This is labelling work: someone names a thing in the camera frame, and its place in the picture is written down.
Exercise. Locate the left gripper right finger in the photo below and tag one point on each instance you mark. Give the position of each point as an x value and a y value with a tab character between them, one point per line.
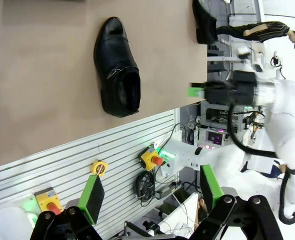
210	187

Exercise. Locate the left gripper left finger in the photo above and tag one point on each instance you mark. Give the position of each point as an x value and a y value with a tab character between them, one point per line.
92	197

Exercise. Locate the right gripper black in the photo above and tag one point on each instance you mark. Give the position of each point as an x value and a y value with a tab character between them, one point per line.
227	93

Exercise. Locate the black leather shoe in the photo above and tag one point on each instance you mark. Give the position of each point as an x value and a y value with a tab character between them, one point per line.
115	62
203	22

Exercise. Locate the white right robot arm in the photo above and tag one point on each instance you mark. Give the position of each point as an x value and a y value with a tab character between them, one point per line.
287	120

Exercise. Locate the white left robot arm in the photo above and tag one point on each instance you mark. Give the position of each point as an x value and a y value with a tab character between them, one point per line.
10	222

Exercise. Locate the yellow tape measure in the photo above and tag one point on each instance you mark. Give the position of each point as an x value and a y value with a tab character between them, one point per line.
99	168

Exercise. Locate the equipment rack with computer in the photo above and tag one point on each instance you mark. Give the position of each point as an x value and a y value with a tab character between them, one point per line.
215	125

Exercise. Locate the black power adapter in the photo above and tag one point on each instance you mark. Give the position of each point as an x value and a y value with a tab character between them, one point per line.
166	190

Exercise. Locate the yellow emergency stop button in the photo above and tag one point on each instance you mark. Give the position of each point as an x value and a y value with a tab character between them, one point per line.
150	157
48	201

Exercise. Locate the mannequin in striped dark shirt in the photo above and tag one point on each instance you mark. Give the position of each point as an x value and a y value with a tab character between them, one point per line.
260	31

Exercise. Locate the aluminium profile base plate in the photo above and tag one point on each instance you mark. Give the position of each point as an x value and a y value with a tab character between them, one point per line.
75	155

